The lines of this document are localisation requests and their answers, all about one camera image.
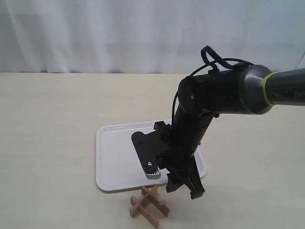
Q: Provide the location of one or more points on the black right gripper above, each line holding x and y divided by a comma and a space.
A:
179, 143

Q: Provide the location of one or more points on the wooden notched stick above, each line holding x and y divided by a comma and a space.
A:
138, 206
156, 199

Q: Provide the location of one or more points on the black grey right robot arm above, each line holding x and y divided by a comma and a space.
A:
244, 89

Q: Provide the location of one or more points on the white plastic tray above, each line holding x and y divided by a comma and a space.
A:
117, 165

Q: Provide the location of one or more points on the white backdrop curtain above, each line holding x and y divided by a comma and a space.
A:
147, 36

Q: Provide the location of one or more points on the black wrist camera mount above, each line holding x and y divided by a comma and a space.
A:
151, 150

